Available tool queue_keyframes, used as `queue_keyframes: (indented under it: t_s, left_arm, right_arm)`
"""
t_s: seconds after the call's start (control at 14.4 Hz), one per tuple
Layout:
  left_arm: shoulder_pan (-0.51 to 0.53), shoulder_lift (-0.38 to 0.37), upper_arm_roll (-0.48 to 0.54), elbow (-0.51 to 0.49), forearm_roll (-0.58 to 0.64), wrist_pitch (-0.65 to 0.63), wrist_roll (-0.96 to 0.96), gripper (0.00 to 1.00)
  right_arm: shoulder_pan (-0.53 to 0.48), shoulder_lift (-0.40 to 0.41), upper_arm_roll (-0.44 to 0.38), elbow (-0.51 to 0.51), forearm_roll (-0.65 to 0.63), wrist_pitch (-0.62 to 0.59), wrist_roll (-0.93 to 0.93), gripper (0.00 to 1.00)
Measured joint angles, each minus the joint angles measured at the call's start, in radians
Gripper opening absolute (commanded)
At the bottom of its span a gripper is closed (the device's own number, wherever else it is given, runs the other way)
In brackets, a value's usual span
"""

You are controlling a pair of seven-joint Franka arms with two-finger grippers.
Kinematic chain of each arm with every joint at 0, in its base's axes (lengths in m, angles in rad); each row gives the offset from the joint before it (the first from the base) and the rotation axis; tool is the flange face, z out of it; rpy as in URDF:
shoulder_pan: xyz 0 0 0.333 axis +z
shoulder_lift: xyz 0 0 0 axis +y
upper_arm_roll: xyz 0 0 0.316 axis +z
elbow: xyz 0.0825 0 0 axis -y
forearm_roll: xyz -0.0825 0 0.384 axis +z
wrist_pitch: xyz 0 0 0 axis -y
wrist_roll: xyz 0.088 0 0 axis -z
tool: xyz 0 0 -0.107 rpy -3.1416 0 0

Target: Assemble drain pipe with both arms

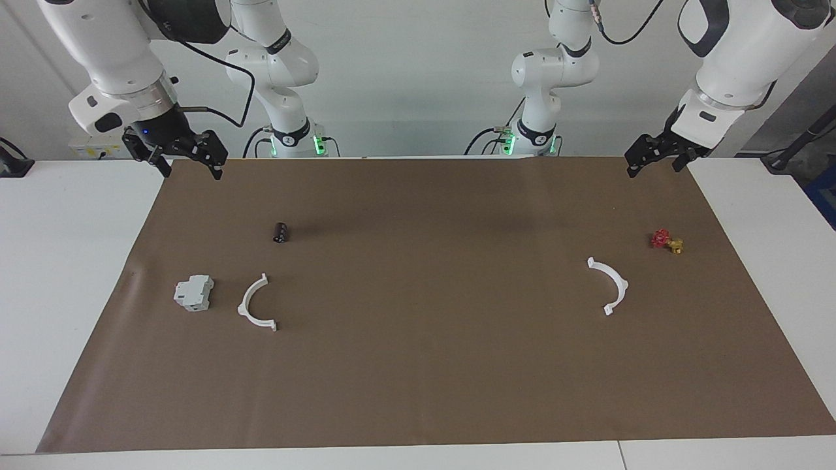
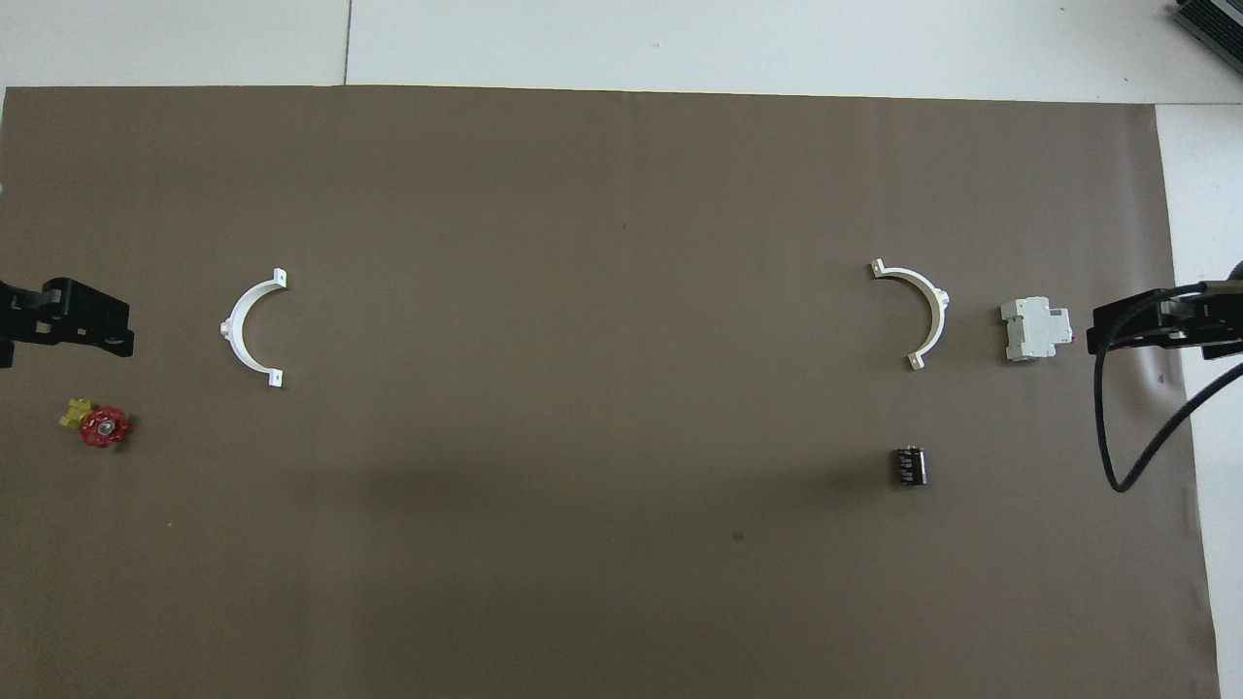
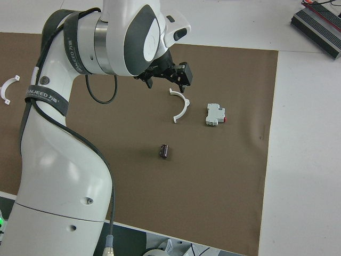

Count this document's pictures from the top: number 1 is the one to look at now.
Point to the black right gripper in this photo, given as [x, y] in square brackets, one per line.
[176, 140]

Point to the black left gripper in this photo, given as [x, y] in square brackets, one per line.
[653, 147]

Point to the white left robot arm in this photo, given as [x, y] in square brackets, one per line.
[555, 72]

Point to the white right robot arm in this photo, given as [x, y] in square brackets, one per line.
[111, 46]

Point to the white power strip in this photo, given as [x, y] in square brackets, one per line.
[85, 150]

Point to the black cylindrical capacitor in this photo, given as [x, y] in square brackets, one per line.
[281, 232]

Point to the black stand with pole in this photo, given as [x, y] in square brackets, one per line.
[777, 162]

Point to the white circuit breaker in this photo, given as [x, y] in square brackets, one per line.
[193, 294]

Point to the blue crate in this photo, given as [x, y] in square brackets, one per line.
[824, 196]

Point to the black table clamp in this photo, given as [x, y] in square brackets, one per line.
[13, 166]

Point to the brown paper mat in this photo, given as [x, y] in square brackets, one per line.
[424, 365]

